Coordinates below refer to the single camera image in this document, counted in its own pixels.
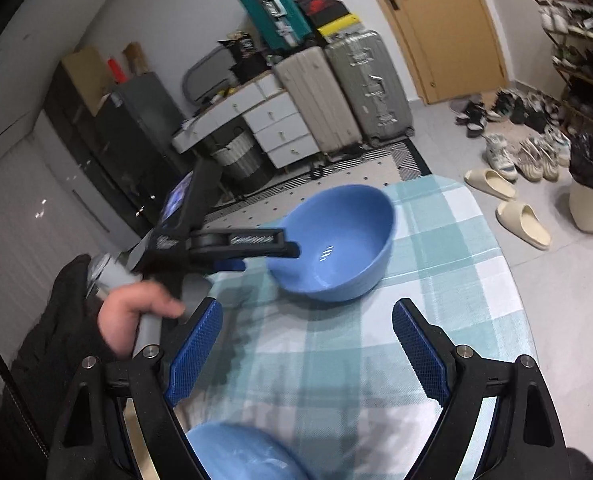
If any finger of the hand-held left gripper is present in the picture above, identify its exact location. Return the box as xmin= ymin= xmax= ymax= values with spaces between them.
xmin=189 ymin=226 xmax=302 ymax=275

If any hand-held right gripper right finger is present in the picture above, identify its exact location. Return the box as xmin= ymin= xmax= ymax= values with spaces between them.
xmin=391 ymin=297 xmax=569 ymax=480

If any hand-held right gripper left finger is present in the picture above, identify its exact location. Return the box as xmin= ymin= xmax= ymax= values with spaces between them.
xmin=46 ymin=296 xmax=224 ymax=480

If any blue bowl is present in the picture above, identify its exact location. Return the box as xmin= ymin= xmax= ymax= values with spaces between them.
xmin=266 ymin=185 xmax=397 ymax=303
xmin=186 ymin=422 xmax=312 ymax=480

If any person's left forearm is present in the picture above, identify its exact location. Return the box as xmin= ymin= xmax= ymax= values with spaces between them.
xmin=6 ymin=254 xmax=127 ymax=461

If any person's left hand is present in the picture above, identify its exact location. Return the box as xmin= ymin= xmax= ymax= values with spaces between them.
xmin=98 ymin=280 xmax=187 ymax=361

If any woven laundry basket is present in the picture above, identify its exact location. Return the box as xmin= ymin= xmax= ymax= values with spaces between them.
xmin=209 ymin=135 xmax=272 ymax=193

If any teal white checked tablecloth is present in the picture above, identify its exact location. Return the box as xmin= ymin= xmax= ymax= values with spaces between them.
xmin=171 ymin=175 xmax=537 ymax=480

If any black refrigerator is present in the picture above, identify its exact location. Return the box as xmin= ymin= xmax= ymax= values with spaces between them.
xmin=94 ymin=72 xmax=212 ymax=226

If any white dresser with drawers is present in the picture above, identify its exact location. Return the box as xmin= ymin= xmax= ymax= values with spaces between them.
xmin=171 ymin=74 xmax=322 ymax=171

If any tall black cabinet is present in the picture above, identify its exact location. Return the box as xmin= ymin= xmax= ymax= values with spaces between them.
xmin=44 ymin=47 xmax=147 ymax=241

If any beige suitcase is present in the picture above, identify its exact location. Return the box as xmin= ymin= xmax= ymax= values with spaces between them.
xmin=273 ymin=46 xmax=364 ymax=157

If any cream slipper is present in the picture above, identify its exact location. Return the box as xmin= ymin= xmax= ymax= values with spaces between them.
xmin=496 ymin=201 xmax=552 ymax=251
xmin=463 ymin=169 xmax=519 ymax=202

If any grey arched panel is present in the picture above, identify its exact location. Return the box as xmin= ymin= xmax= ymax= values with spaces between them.
xmin=182 ymin=45 xmax=237 ymax=103

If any brown cardboard piece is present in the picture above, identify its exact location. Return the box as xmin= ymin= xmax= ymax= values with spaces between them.
xmin=122 ymin=42 xmax=150 ymax=78

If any black paper bag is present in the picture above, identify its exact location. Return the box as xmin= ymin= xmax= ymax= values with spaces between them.
xmin=219 ymin=35 xmax=267 ymax=81

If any silver suitcase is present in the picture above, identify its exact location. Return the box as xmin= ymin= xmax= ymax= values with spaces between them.
xmin=323 ymin=30 xmax=416 ymax=148

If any white bin with black bag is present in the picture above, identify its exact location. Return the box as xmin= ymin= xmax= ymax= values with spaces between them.
xmin=569 ymin=132 xmax=593 ymax=235

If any group of loose shoes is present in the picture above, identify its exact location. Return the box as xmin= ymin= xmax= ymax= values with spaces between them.
xmin=449 ymin=87 xmax=574 ymax=183

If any teal suitcase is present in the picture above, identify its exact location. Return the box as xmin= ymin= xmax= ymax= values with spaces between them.
xmin=233 ymin=0 xmax=313 ymax=52

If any black yellow shoe box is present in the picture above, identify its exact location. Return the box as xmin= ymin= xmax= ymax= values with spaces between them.
xmin=321 ymin=15 xmax=364 ymax=42

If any wooden door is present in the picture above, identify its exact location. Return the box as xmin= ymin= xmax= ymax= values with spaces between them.
xmin=353 ymin=0 xmax=508 ymax=106

